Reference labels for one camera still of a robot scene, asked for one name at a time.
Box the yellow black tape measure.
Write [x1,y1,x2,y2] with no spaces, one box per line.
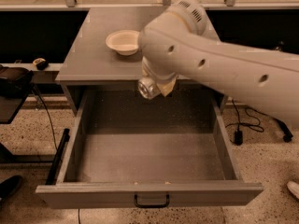
[33,58,49,70]

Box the black drawer handle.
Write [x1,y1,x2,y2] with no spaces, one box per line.
[134,194,170,209]

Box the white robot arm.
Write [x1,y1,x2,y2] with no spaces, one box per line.
[138,0,299,127]

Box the black table base bar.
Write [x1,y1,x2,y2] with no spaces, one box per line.
[46,129,70,185]

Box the black chair leg with caster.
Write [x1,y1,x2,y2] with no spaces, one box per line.
[276,119,293,143]

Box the black thin cable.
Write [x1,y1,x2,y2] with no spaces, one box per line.
[31,83,60,151]

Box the white shoe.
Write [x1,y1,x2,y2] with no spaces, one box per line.
[287,181,299,200]

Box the black power adapter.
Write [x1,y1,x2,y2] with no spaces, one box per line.
[235,130,243,146]

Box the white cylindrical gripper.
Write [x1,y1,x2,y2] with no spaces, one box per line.
[141,57,178,97]

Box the grey open top drawer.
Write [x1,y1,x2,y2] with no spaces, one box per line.
[36,89,263,209]

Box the black bag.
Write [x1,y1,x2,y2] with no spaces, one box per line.
[0,65,34,98]

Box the black shoe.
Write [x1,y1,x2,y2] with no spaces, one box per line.
[0,175,22,201]

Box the white paper bowl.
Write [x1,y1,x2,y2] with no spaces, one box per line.
[106,30,139,56]

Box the dark side table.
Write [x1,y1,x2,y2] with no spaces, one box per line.
[0,84,33,124]

